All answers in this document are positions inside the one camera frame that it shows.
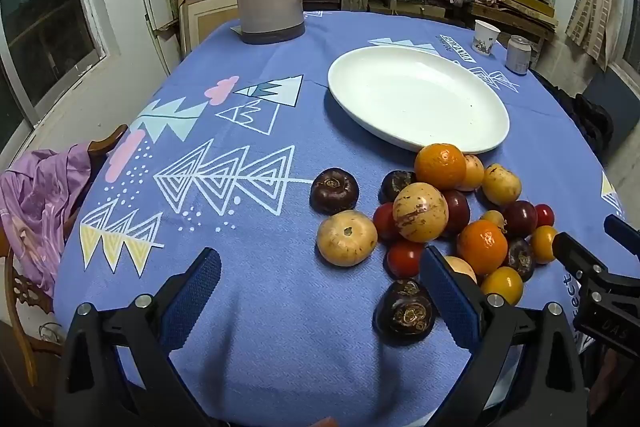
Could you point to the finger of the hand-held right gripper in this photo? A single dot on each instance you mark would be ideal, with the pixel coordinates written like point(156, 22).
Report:
point(575, 253)
point(620, 229)

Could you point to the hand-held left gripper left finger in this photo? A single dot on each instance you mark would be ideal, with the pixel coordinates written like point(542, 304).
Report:
point(192, 297)

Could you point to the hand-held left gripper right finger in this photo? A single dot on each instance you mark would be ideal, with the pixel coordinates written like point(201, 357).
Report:
point(450, 302)

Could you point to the orange mandarin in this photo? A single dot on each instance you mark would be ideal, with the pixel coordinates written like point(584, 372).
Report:
point(440, 166)
point(482, 246)

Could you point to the small yellow cherry tomato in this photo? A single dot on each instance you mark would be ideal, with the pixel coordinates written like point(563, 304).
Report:
point(493, 218)

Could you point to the large speckled tan fruit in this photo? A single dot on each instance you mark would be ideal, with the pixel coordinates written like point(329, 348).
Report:
point(420, 212)

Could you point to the white oval plate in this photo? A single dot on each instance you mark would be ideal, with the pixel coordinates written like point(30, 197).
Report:
point(415, 97)

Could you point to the blue printed tablecloth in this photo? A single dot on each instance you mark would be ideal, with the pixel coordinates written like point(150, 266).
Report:
point(240, 232)

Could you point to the black bag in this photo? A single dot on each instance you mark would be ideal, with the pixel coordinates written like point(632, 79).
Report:
point(590, 117)

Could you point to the dark grey board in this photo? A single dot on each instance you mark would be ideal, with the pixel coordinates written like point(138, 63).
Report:
point(622, 102)

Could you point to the wooden chair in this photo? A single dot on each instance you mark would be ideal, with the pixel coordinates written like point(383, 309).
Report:
point(107, 142)

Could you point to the purple cloth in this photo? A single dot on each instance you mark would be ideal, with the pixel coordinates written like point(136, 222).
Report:
point(40, 207)

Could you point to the grid pane window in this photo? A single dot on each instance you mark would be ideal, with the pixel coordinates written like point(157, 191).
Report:
point(629, 32)

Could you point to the grey drink can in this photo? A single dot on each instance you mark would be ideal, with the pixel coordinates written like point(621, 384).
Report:
point(517, 57)

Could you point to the white paper cup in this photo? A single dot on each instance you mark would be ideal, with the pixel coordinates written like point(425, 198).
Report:
point(485, 39)

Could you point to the framed panel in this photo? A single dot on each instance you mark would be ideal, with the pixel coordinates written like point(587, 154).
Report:
point(210, 17)

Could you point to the sliding glass window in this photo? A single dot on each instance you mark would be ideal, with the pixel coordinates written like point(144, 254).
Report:
point(45, 22)

